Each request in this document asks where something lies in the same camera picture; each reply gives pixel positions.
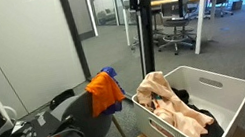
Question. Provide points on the dark glass wall frame post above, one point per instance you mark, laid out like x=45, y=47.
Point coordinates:
x=74, y=36

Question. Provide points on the black cloth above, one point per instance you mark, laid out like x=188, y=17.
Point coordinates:
x=213, y=133

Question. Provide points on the blue patterned cloth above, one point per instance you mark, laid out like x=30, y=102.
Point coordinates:
x=109, y=70

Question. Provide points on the black clamp device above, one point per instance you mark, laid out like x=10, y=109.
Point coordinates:
x=22, y=135

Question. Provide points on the orange cloth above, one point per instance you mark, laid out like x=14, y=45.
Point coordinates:
x=104, y=92

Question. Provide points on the grey chair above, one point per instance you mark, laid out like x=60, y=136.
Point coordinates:
x=84, y=119

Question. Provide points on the white plastic basket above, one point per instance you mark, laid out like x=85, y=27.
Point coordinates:
x=225, y=97

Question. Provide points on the brown cardboard box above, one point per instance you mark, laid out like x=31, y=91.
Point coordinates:
x=237, y=5

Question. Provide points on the white paper tag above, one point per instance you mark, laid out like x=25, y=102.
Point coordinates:
x=41, y=120

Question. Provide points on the wooden table with white legs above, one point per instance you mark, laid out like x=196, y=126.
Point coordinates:
x=201, y=24

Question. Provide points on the peach cloth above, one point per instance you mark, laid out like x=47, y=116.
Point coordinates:
x=169, y=104

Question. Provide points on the black stand pole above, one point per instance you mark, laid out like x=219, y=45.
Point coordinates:
x=146, y=40

